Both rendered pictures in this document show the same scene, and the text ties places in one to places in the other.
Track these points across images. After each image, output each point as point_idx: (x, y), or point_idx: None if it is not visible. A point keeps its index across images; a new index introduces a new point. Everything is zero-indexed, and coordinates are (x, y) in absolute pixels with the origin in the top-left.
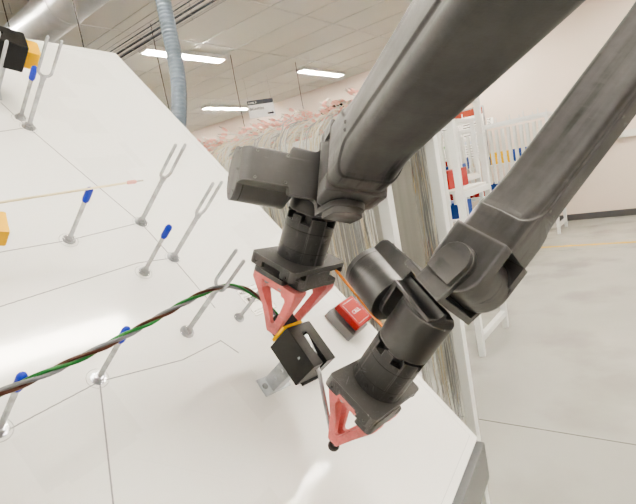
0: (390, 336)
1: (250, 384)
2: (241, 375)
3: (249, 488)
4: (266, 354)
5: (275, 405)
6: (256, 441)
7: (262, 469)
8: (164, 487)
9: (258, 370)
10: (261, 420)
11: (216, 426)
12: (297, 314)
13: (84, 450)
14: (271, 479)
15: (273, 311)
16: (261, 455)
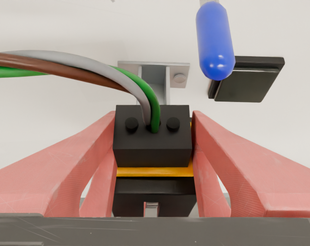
0: None
1: (102, 61)
2: (91, 43)
3: (33, 133)
4: (187, 28)
5: (129, 95)
6: (66, 112)
7: (59, 129)
8: None
9: (138, 48)
10: (89, 101)
11: (5, 85)
12: (195, 169)
13: None
14: (67, 136)
15: (145, 118)
16: (66, 122)
